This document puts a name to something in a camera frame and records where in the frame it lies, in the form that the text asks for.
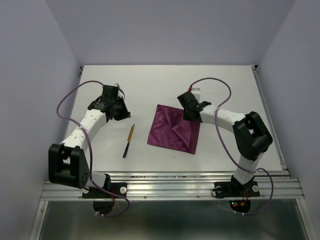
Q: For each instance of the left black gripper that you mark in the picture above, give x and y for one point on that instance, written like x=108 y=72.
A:
x=125 y=113

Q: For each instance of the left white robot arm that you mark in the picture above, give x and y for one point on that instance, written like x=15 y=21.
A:
x=70 y=162

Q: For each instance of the purple cloth napkin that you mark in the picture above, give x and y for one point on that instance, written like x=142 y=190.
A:
x=169 y=130

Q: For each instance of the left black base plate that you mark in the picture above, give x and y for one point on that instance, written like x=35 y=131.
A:
x=118 y=190

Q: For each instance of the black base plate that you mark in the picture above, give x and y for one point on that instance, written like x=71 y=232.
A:
x=228 y=189
x=118 y=190

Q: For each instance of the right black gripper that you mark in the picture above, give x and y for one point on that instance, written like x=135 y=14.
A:
x=184 y=115

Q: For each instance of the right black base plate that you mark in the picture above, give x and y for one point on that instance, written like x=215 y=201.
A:
x=228 y=189

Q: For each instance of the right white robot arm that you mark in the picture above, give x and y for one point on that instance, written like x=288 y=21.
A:
x=251 y=136

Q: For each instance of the gold knife dark handle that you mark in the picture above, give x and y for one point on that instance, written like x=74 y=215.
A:
x=128 y=141

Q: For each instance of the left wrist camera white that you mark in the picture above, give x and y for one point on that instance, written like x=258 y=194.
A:
x=117 y=85

